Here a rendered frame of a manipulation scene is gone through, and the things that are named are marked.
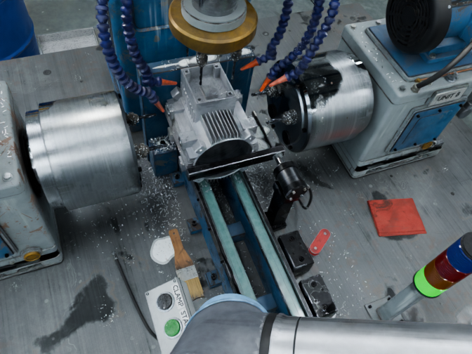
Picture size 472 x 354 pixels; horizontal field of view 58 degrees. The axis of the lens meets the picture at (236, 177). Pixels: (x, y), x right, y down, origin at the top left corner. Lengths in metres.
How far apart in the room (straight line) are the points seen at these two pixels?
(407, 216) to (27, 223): 1.02
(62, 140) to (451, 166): 1.20
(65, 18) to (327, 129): 2.41
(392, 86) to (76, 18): 2.44
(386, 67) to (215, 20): 0.51
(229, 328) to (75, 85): 1.23
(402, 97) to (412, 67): 0.10
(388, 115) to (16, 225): 0.92
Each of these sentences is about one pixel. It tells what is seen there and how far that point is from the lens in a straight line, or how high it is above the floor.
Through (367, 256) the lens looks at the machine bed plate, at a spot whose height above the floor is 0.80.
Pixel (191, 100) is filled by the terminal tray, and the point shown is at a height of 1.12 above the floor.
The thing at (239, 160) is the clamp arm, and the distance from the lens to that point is 1.03.
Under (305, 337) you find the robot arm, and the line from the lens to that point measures 0.41.
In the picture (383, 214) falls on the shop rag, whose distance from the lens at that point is 1.33.
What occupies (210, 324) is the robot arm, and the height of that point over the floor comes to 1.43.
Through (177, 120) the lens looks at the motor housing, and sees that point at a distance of 1.05.
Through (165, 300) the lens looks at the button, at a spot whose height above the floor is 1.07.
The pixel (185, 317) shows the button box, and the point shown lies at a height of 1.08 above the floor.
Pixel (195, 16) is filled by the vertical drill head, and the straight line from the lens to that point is 0.86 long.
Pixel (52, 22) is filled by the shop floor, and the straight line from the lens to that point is 3.20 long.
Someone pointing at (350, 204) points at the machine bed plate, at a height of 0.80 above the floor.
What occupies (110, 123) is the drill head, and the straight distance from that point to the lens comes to 0.93.
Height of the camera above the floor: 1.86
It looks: 55 degrees down
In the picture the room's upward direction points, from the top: 11 degrees clockwise
